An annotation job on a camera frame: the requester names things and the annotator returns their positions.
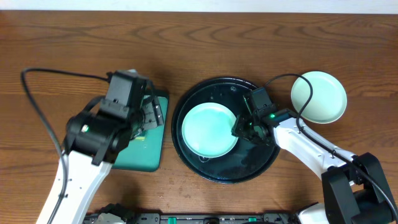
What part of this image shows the round black serving tray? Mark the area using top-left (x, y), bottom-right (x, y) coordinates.
top-left (171, 77), bottom-right (280, 184)

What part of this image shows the mint plate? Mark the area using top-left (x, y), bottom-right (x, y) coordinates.
top-left (182, 103), bottom-right (238, 158)
top-left (290, 71), bottom-right (348, 124)

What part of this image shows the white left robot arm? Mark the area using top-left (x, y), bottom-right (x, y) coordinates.
top-left (37, 70), bottom-right (164, 223)

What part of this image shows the green scouring sponge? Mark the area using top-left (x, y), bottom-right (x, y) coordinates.
top-left (134, 135), bottom-right (146, 141)

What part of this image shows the black rectangular soapy water tray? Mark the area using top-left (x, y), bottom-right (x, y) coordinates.
top-left (111, 89), bottom-right (170, 173)

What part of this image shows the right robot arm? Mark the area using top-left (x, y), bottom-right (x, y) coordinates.
top-left (232, 88), bottom-right (397, 224)

